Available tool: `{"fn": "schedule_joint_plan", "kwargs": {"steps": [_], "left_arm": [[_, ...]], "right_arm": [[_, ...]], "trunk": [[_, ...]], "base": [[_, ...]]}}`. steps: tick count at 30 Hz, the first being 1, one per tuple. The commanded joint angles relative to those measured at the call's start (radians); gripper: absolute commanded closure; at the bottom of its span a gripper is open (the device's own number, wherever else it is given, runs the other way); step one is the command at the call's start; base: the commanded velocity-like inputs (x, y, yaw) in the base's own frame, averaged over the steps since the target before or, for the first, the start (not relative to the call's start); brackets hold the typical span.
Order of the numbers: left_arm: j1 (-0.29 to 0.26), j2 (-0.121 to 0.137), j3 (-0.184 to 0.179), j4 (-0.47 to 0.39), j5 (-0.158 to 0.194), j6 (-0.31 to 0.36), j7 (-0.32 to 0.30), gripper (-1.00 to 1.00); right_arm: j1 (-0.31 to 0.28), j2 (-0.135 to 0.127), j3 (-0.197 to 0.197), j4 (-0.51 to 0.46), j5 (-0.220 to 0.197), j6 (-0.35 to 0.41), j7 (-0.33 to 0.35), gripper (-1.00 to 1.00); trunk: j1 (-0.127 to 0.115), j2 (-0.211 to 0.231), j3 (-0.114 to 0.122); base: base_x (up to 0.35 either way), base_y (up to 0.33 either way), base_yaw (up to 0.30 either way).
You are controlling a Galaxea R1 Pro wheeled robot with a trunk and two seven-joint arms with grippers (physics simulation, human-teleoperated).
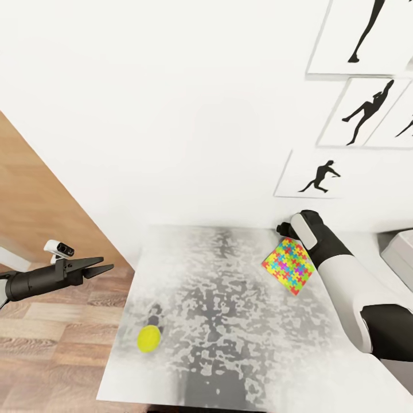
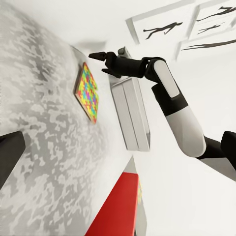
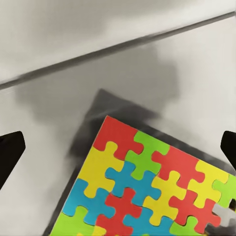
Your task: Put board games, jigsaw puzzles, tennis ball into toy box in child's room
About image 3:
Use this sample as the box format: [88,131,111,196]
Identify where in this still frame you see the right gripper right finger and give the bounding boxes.
[220,130,236,170]

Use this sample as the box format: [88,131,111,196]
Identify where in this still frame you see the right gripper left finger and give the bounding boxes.
[0,131,26,190]

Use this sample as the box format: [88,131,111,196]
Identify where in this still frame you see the jigsaw puzzle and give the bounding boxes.
[50,115,236,236]

